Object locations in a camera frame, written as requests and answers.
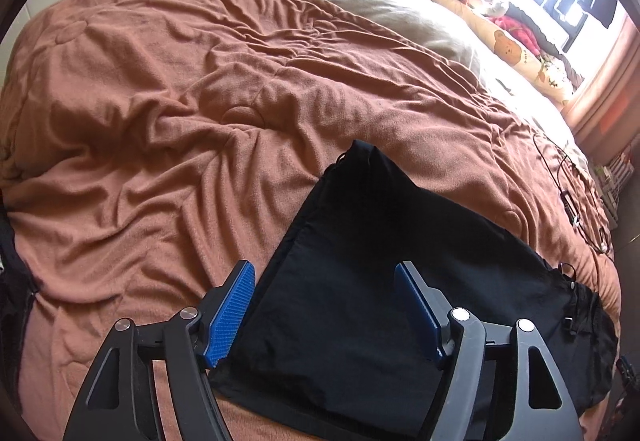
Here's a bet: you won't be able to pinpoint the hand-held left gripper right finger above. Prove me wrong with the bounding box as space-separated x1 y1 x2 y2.
394 261 583 441

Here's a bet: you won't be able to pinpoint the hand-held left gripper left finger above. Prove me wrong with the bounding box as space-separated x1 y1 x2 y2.
62 260 257 441

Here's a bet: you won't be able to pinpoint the black pants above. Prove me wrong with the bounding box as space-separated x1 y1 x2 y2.
207 138 621 441

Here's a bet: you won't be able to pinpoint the brown fleece blanket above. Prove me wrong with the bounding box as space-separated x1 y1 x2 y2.
0 0 623 441

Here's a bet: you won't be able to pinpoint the black bag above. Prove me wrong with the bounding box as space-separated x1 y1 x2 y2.
0 206 36 372

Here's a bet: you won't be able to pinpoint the bear print long pillow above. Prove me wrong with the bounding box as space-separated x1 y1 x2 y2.
410 0 576 107

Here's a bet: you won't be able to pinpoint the pink brown curtain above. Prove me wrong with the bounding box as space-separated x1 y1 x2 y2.
575 16 640 147

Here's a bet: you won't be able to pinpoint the red cloth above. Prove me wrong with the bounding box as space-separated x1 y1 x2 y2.
492 4 543 57

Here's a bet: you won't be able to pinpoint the beige duvet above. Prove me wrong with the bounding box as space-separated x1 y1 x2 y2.
240 0 586 172

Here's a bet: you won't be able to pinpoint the thin black cable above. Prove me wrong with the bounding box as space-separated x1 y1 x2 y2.
532 131 613 254

